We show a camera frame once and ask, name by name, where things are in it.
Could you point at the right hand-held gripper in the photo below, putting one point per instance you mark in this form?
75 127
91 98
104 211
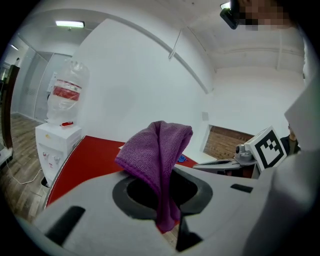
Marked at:
268 148

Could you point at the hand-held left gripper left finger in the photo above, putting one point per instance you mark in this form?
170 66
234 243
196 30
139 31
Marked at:
95 197

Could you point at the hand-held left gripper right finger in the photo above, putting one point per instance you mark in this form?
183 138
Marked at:
225 207

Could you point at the purple microfibre cloth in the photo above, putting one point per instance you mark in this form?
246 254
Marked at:
155 150

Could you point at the small blue object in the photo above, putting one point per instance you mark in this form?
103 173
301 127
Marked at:
182 158

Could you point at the red table cover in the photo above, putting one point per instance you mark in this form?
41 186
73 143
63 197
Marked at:
92 160

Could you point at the white water dispenser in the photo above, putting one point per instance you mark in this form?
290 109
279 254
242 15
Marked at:
56 147

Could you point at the person's white shirt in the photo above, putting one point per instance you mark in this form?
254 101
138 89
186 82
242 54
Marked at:
292 195

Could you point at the small red object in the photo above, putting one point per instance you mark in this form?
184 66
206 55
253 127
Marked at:
67 123

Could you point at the clear water bottle red label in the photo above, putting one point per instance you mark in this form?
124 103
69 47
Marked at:
66 92

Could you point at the small ceiling light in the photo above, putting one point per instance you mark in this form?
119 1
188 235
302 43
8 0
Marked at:
14 46

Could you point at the long ceiling light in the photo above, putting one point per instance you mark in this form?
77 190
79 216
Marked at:
70 24

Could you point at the white wall socket plate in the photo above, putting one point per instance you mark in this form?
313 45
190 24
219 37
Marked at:
205 116

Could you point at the dark wooden door frame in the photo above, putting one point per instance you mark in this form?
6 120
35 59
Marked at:
8 105

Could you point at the black head camera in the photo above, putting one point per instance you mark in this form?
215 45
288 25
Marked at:
230 16

